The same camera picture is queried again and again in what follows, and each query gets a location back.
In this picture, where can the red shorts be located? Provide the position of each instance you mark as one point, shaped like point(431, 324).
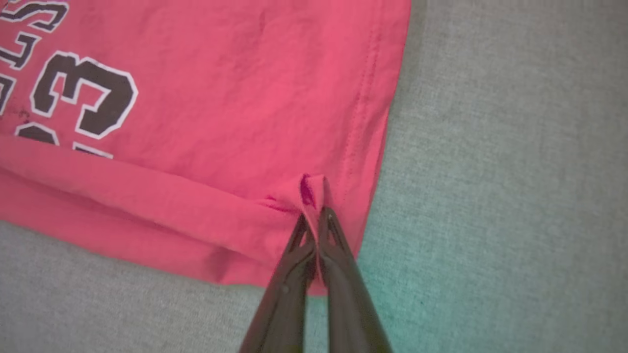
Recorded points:
point(221, 98)

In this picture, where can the large grey sofa seat cushion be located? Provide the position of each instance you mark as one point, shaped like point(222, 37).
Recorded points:
point(515, 171)

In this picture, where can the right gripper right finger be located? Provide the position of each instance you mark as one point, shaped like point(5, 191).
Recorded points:
point(348, 304)

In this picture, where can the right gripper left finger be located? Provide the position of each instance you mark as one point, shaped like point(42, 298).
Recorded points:
point(284, 304)

